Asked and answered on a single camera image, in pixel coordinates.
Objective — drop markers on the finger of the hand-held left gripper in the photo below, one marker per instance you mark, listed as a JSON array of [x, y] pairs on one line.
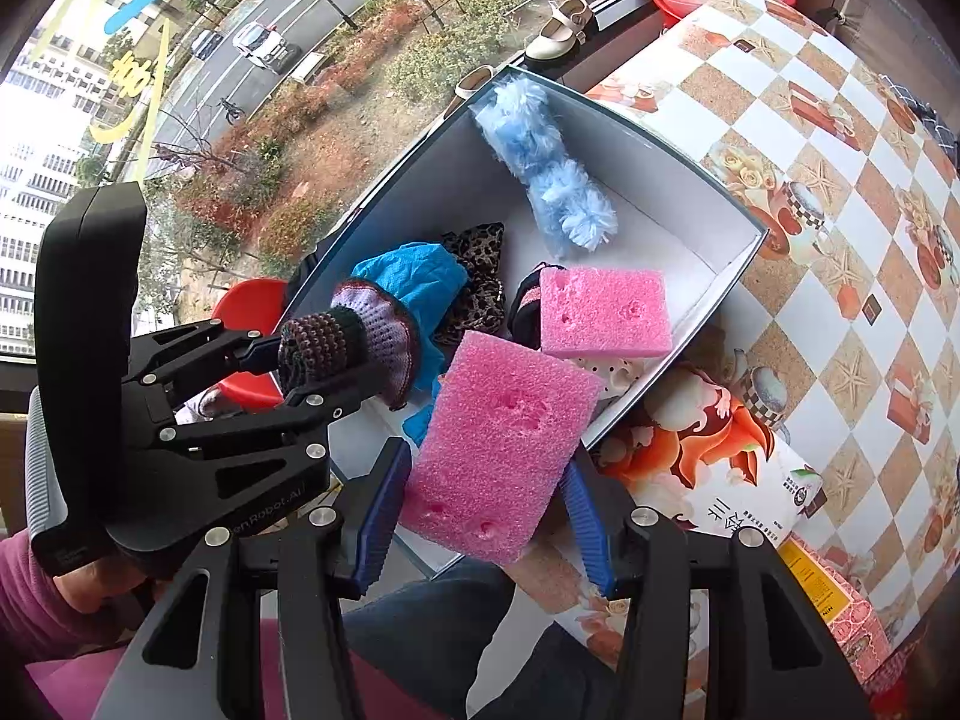
[[217, 349], [262, 439]]

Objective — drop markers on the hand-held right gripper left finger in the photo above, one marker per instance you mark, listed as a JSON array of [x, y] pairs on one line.
[[382, 517]]

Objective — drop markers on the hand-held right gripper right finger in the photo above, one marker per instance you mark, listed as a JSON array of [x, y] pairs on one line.
[[589, 532]]

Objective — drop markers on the pink foam sponge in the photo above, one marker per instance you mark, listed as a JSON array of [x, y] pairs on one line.
[[495, 442], [600, 311]]

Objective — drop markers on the dark purple crochet knit piece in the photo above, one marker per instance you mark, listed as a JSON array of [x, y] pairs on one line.
[[352, 337]]

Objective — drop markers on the white perforated foam piece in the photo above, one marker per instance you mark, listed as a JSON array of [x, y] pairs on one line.
[[611, 375]]

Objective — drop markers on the blue scrunchie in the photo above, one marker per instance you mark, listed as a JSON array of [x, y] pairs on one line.
[[409, 270]]

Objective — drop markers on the leopard print scrunchie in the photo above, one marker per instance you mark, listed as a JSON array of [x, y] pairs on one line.
[[476, 307]]

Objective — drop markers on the pink black knitted pouch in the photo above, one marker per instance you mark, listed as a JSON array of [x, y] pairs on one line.
[[525, 307]]

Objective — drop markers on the leopard print hair bow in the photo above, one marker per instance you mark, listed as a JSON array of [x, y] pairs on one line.
[[480, 240]]

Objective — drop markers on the white box with dark sides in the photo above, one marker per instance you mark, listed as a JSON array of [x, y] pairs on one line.
[[660, 240]]

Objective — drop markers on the light blue fluffy duster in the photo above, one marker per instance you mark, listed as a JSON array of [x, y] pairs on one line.
[[540, 165]]

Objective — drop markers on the person's left forearm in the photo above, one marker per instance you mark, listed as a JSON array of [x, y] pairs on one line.
[[30, 600]]

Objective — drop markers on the person's left hand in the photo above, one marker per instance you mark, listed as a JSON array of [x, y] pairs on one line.
[[97, 585]]

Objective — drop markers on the red plastic tub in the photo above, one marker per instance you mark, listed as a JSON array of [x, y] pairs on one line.
[[247, 307]]

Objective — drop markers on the orange floral tissue pack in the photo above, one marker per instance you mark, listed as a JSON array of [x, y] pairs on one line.
[[697, 450]]

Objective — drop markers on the person's jeans legs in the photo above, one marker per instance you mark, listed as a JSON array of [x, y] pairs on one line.
[[465, 630]]

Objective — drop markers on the pink patterned carton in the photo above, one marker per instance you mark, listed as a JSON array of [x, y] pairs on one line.
[[847, 615]]

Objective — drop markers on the person's maroon sweater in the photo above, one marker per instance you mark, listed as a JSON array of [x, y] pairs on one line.
[[75, 690]]

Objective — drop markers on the dark car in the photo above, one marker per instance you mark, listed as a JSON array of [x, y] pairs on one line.
[[206, 43]]

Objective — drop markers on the white car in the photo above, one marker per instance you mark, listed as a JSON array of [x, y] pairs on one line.
[[259, 45]]

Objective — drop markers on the yellow blue window decal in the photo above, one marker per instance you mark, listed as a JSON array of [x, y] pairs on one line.
[[150, 0]]

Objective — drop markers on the beige shoe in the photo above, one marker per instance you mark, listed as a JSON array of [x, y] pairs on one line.
[[559, 34], [472, 82]]

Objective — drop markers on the checkered printed tablecloth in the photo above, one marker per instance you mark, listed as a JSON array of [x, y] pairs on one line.
[[862, 277]]

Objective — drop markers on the red plastic basin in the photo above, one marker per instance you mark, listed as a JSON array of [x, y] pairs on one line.
[[671, 7]]

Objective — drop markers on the plaid cloth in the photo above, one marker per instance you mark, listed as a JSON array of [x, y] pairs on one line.
[[926, 120]]

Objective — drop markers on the folding chair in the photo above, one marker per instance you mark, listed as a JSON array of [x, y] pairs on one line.
[[827, 17]]

